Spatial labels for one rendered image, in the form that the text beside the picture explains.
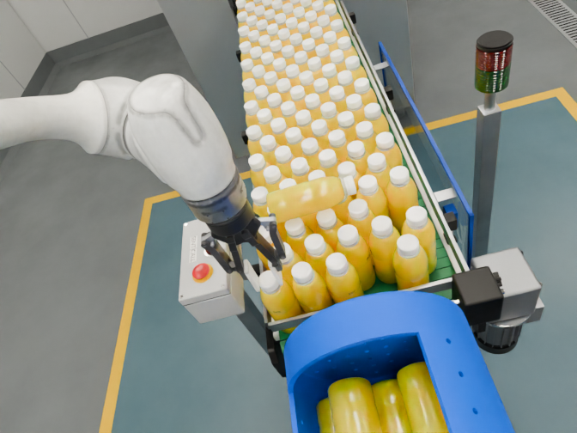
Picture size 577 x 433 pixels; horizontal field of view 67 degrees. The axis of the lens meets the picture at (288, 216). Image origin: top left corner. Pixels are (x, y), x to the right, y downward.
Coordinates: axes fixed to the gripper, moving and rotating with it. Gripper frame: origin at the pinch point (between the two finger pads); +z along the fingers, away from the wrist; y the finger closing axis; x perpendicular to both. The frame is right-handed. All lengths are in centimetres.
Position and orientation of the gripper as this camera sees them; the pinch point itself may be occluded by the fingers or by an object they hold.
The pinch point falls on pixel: (264, 273)
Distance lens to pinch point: 82.9
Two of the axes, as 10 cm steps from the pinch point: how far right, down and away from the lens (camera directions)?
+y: 9.5, -2.7, -1.3
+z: 2.8, 6.2, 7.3
